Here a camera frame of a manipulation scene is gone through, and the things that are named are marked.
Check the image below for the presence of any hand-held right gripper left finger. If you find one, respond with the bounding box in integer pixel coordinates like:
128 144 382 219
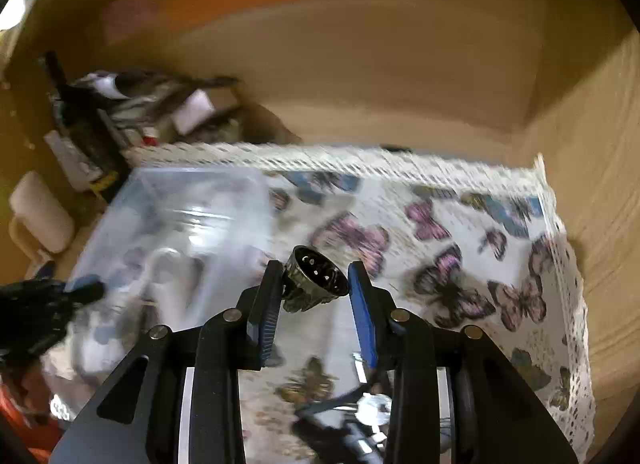
48 260 286 464

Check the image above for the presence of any pink paper sheet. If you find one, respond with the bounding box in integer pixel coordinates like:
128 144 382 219
100 0 168 44

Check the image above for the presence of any small white box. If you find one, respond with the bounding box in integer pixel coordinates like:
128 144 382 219
171 88 214 135

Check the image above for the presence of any butterfly print tablecloth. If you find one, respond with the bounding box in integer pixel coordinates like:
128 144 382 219
42 141 598 464

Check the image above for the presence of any orange cloth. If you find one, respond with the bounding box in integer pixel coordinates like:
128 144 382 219
0 379 63 464

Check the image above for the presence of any cream padded chair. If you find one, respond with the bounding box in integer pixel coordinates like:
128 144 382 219
9 171 76 255

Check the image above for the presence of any shiny metal piece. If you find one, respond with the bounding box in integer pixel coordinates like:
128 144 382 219
356 391 394 429

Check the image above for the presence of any black upright object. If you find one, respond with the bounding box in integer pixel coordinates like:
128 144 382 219
44 51 132 189

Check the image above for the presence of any black tangled object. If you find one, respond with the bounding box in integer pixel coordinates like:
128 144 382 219
291 384 396 464

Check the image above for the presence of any round metal connector plug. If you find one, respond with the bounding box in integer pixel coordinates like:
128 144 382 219
280 245 349 313

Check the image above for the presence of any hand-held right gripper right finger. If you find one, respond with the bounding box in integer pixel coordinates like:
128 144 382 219
347 260 581 464

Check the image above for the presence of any clear plastic storage box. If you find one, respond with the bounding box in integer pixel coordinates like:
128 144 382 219
65 167 274 395

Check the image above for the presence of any pile of clutter on shelf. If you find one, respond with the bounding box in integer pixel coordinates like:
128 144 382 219
75 68 242 145

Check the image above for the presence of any white flat remote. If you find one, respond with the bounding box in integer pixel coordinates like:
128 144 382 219
44 130 97 193

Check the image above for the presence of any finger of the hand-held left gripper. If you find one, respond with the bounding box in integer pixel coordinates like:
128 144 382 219
60 280 107 305

